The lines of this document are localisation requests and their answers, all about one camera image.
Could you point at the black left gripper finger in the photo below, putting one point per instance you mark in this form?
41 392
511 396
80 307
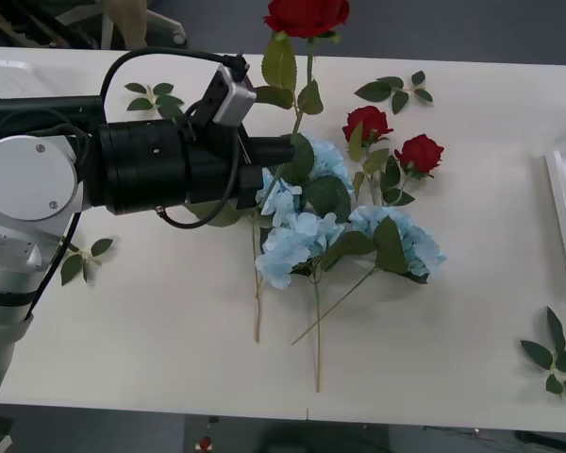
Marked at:
273 150

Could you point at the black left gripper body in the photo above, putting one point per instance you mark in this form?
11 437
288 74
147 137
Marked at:
217 174

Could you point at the red rose with green stem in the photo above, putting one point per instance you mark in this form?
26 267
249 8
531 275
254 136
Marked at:
420 152
368 123
306 16

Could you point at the silver and black left arm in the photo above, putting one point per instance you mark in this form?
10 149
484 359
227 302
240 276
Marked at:
137 165

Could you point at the loose green leaf twig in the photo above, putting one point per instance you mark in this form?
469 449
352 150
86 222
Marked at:
537 354
377 90
162 101
71 269

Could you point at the white office chair base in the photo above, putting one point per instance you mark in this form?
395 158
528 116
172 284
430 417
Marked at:
107 33

